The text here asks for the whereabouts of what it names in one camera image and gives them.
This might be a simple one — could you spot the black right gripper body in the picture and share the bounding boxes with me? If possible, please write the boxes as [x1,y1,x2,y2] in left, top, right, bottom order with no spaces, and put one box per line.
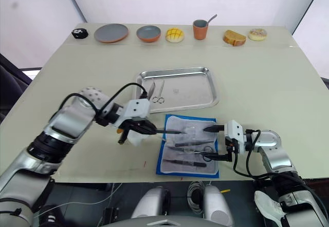
[224,135,237,163]

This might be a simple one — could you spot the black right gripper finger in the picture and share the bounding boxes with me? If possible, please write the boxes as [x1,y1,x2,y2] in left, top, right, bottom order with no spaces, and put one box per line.
[203,125,226,133]
[202,154,229,162]

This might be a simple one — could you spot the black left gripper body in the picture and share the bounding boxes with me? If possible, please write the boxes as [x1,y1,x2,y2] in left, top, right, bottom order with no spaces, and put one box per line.
[117,120,145,145]

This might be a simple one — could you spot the thin black instrument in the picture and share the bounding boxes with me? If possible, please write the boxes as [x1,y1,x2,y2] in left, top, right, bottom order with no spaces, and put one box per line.
[155,130,188,135]

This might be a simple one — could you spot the blue surgical wrap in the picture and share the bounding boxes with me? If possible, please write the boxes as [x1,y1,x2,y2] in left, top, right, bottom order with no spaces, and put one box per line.
[155,113,221,179]

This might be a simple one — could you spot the white inner pack sheet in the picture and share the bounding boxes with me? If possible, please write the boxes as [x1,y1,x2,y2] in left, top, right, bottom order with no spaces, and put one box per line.
[159,116,218,175]

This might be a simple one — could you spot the metal tray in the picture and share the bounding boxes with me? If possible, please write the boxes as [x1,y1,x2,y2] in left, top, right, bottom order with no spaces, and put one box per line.
[135,67,220,114]

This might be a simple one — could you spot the white gauze piece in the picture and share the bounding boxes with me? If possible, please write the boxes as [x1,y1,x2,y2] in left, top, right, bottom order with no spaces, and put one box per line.
[127,131,145,146]

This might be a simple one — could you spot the clear plastic cup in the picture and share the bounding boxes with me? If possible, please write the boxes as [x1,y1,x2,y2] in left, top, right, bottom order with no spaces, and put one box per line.
[179,125,199,141]

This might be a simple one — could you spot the black tweezers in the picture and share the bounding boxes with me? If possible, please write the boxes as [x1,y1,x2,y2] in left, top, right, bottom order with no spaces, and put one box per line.
[174,140,214,148]

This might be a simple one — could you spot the black scalpel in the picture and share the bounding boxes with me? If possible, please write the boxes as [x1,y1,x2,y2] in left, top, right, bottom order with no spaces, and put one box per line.
[163,159,207,168]

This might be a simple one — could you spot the silver forceps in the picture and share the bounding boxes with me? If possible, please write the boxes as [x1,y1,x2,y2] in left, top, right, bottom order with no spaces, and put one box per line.
[148,81,156,102]

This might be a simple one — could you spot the silver scissors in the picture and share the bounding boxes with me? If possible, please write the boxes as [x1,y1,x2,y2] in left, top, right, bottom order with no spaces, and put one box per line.
[152,80,166,104]

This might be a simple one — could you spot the silver rounded robot leg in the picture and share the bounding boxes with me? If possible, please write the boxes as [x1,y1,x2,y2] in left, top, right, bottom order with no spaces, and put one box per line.
[203,185,235,227]
[131,185,171,219]

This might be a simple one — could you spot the white shoe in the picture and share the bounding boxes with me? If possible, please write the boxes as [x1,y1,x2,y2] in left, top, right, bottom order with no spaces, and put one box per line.
[254,190,286,223]

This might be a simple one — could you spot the brown bread slice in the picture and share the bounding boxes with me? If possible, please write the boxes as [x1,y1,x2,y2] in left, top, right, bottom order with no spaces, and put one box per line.
[222,29,247,47]

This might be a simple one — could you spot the grey bowl orange outside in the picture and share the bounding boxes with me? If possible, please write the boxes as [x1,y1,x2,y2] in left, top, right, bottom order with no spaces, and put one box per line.
[136,25,162,44]

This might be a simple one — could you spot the yellow pineapple bun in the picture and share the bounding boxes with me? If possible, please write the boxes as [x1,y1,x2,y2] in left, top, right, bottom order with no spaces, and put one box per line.
[165,28,186,43]

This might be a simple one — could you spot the grey plate orange rim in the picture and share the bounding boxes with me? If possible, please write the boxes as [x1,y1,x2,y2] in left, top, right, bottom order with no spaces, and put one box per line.
[94,23,130,44]

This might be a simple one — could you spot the orange cup grey inside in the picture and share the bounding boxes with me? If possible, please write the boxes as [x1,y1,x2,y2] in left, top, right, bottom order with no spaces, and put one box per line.
[193,19,209,41]

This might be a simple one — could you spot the glazed donut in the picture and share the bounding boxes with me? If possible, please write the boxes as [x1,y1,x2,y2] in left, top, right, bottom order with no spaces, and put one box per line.
[248,28,269,42]

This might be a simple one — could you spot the black patterned round object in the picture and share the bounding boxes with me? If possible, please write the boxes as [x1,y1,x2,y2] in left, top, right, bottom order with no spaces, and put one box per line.
[71,28,89,40]

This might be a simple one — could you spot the dark chair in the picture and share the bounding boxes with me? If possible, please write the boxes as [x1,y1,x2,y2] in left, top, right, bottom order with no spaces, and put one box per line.
[0,53,33,124]

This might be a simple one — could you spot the black handled scissors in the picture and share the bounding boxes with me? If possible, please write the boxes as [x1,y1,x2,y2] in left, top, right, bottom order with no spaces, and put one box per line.
[193,145,214,161]

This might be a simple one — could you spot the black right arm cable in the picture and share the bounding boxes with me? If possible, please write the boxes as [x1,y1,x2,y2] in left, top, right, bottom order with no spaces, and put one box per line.
[232,128,322,212]

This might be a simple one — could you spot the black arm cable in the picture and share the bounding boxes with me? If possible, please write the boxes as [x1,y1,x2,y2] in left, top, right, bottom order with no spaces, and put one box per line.
[57,82,148,125]
[232,128,322,212]

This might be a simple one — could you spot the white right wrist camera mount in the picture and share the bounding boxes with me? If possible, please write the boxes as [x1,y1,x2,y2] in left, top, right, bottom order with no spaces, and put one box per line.
[224,120,246,154]

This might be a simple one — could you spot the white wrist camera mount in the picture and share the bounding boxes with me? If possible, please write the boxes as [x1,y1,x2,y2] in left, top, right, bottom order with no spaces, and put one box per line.
[224,120,246,154]
[118,99,151,128]

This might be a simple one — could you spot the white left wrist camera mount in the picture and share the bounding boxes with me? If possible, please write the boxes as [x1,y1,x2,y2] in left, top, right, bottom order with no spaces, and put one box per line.
[118,99,151,128]

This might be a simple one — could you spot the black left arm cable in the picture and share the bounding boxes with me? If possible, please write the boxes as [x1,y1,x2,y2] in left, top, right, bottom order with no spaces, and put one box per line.
[57,82,148,125]

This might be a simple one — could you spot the coiled grey cable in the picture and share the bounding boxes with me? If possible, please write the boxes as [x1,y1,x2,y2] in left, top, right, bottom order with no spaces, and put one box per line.
[187,181,207,215]

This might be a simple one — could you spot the thin white floor cable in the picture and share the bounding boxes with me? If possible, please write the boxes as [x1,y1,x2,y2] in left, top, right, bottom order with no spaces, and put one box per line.
[32,182,124,219]

